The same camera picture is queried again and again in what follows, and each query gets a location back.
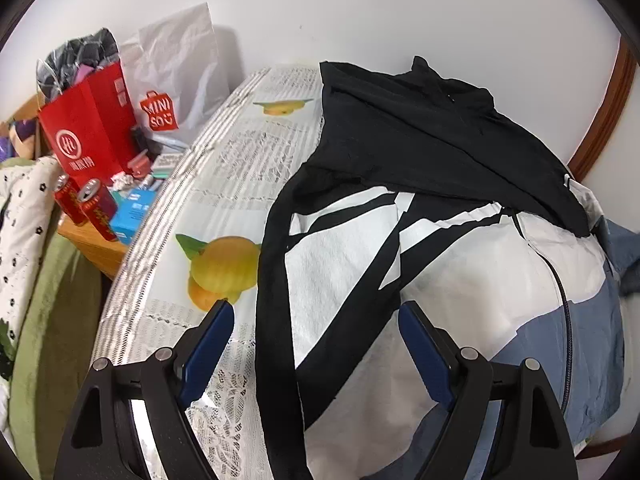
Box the black white blue jacket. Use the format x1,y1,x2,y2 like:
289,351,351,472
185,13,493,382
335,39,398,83
255,56,640,480

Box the dark patterned clothes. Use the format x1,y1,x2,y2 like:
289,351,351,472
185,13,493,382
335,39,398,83
35,27,121,103

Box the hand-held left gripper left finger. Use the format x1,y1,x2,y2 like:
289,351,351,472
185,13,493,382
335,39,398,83
52,300,236,480

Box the green blanket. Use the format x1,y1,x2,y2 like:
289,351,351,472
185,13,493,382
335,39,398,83
0,157,108,468

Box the blue cardboard box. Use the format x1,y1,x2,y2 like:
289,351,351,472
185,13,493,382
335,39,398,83
109,187,160,246

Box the fruit print lace tablecloth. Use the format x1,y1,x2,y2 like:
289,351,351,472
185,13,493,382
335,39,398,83
91,64,331,480

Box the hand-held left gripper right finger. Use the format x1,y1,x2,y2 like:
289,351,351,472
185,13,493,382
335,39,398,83
398,300,581,480

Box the white paper bag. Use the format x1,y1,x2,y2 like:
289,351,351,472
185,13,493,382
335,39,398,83
119,2,232,136

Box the purple plush toy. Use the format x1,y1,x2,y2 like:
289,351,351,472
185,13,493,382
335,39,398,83
0,110,41,161

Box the red paper bag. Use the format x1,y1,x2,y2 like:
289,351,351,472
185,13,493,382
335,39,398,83
37,62,138,181

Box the white floral cloth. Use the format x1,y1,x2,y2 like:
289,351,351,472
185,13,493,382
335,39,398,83
0,156,63,381

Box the wooden bedside cabinet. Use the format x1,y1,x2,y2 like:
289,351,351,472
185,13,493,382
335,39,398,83
57,210,126,278

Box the red drink can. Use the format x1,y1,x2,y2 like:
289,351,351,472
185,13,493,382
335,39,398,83
52,174,88,226
76,178,120,244

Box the brown wooden door frame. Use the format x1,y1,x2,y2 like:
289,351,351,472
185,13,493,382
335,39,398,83
567,37,637,183

